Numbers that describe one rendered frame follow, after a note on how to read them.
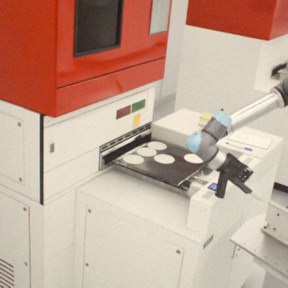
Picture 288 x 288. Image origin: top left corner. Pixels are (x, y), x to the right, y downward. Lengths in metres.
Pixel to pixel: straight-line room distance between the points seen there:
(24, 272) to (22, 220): 0.29
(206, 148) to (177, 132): 0.72
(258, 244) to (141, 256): 0.50
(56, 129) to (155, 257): 0.67
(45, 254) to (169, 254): 0.56
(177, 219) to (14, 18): 1.02
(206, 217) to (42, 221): 0.69
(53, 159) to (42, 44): 0.47
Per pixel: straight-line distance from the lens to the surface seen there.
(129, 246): 2.07
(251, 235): 1.97
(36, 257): 2.20
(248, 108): 1.95
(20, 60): 1.85
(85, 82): 1.88
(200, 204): 1.85
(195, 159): 2.31
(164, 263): 2.00
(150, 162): 2.23
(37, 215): 2.06
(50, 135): 1.88
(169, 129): 2.47
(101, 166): 2.21
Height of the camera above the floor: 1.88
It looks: 24 degrees down
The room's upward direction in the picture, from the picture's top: 6 degrees clockwise
